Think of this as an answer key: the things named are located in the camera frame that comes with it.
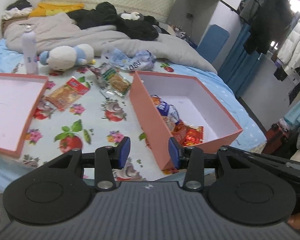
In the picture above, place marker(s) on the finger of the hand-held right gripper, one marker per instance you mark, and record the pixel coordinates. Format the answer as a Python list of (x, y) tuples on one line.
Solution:
[(260, 158)]

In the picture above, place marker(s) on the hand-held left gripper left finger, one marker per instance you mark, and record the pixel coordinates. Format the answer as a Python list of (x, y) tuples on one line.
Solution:
[(123, 152)]

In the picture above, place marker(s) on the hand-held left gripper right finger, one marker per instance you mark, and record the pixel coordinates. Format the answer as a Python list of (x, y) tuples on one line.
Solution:
[(173, 152)]

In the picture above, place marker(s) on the shiny red snack bag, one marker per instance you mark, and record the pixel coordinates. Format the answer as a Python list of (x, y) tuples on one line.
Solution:
[(190, 136)]

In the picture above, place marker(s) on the blue purple snack bag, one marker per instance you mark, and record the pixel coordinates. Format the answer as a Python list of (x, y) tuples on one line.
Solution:
[(167, 111)]

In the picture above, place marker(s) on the pink cardboard box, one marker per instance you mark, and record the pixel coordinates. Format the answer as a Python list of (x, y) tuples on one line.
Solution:
[(150, 110)]

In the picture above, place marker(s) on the plain orange snack bag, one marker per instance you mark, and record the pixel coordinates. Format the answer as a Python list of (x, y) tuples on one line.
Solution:
[(157, 100)]

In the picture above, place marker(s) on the green snack bag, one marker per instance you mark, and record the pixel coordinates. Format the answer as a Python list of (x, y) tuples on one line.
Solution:
[(115, 80)]

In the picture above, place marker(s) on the orange snack bag red label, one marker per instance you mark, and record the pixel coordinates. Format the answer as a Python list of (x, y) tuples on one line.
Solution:
[(65, 96)]

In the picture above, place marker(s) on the red suitcase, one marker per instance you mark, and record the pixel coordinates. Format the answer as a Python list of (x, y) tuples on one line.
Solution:
[(276, 137)]

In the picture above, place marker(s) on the teal cloth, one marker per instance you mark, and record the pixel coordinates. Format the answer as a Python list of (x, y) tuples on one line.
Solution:
[(297, 112)]

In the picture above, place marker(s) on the crumpled printed plastic bag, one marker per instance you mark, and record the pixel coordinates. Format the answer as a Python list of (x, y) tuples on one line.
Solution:
[(137, 61)]

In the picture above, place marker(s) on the blue curtain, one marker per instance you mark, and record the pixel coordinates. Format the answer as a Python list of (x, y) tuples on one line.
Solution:
[(237, 65)]

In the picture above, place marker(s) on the blue white penguin plush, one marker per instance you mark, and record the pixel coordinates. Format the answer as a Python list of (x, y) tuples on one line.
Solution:
[(62, 57)]

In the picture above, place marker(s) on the blue chair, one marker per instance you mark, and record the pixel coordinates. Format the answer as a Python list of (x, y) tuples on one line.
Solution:
[(212, 42)]

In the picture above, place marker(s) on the hanging white puffer jacket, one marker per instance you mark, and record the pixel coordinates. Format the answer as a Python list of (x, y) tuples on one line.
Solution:
[(295, 45)]

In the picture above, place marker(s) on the pink cardboard box lid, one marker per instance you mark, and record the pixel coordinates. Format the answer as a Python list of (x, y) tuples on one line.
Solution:
[(10, 105)]

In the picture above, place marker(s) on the black clothes heap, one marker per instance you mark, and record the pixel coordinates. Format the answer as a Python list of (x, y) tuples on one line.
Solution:
[(135, 27)]

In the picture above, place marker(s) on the grey duvet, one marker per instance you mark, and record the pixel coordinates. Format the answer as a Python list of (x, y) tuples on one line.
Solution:
[(65, 35)]

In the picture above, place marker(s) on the white spray bottle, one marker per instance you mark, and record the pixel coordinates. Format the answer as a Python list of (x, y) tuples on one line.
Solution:
[(30, 55)]

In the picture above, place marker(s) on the black white panda plush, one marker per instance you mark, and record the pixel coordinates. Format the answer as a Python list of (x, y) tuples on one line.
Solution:
[(130, 16)]

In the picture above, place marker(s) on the hanging black jacket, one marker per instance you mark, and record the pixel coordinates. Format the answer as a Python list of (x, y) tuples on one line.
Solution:
[(270, 22)]

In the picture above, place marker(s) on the yellow pillow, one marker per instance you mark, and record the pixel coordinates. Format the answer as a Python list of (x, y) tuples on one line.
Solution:
[(52, 8)]

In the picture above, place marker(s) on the black and white clothes pile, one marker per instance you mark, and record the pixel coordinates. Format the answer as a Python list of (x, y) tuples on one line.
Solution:
[(17, 6)]

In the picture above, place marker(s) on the wall power outlet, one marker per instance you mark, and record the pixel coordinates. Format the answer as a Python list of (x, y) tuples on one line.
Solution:
[(189, 15)]

